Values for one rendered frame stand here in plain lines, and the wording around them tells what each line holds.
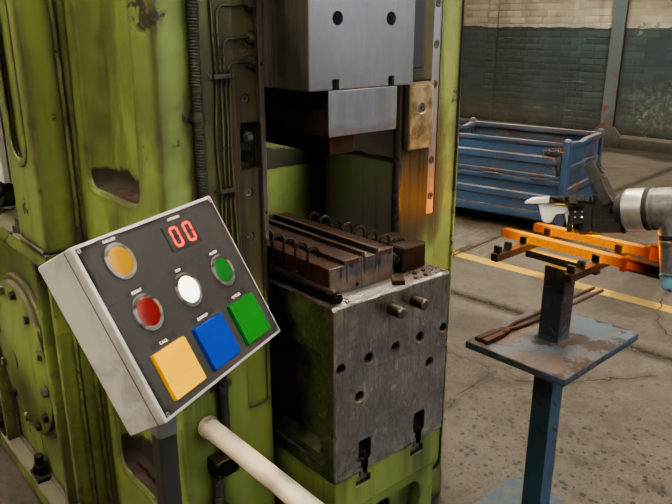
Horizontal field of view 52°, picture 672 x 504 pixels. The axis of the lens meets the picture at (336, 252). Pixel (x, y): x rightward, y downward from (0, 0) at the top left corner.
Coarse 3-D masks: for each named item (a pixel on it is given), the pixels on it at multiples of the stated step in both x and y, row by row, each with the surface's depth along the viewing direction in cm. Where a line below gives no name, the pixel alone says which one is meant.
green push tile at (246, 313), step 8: (248, 296) 121; (232, 304) 117; (240, 304) 118; (248, 304) 120; (256, 304) 122; (232, 312) 116; (240, 312) 118; (248, 312) 119; (256, 312) 121; (240, 320) 117; (248, 320) 118; (256, 320) 120; (264, 320) 122; (240, 328) 116; (248, 328) 118; (256, 328) 119; (264, 328) 121; (248, 336) 117; (256, 336) 119; (248, 344) 117
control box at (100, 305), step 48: (96, 240) 99; (144, 240) 107; (96, 288) 96; (144, 288) 103; (240, 288) 121; (96, 336) 98; (144, 336) 100; (192, 336) 107; (240, 336) 116; (144, 384) 97
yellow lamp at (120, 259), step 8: (112, 248) 100; (120, 248) 102; (112, 256) 100; (120, 256) 101; (128, 256) 102; (112, 264) 99; (120, 264) 100; (128, 264) 102; (120, 272) 100; (128, 272) 101
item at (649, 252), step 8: (536, 224) 198; (544, 224) 198; (552, 232) 195; (560, 232) 193; (568, 232) 192; (576, 240) 190; (584, 240) 189; (592, 240) 187; (600, 240) 185; (608, 240) 184; (616, 240) 184; (624, 248) 181; (632, 248) 179; (640, 248) 178; (648, 248) 176; (656, 248) 176; (648, 256) 176; (656, 256) 176
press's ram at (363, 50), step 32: (288, 0) 135; (320, 0) 133; (352, 0) 138; (384, 0) 144; (288, 32) 137; (320, 32) 135; (352, 32) 140; (384, 32) 146; (288, 64) 140; (320, 64) 137; (352, 64) 142; (384, 64) 148
